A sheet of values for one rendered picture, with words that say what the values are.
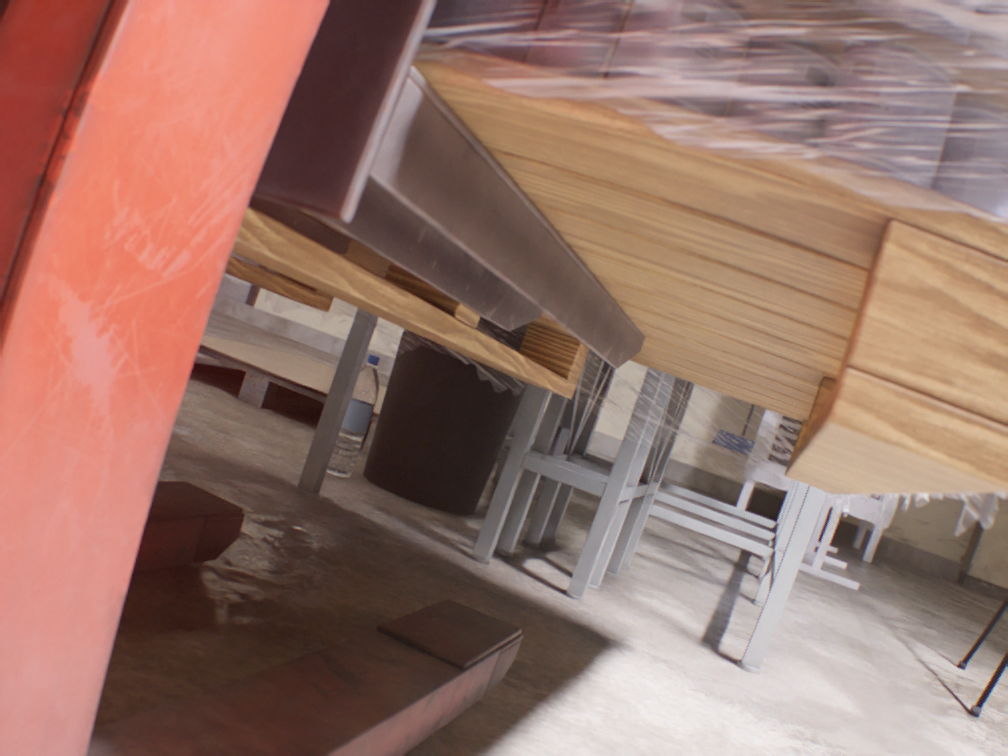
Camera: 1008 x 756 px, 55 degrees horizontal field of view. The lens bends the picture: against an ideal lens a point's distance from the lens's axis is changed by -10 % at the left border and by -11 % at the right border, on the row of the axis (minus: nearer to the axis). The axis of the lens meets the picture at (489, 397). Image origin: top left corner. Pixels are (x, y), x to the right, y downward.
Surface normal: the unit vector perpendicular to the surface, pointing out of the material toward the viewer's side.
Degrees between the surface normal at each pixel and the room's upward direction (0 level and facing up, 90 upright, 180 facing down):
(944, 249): 88
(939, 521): 90
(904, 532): 90
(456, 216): 90
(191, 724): 0
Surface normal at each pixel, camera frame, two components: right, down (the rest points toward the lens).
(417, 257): 0.91, 0.33
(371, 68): -0.27, -0.06
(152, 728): 0.33, -0.94
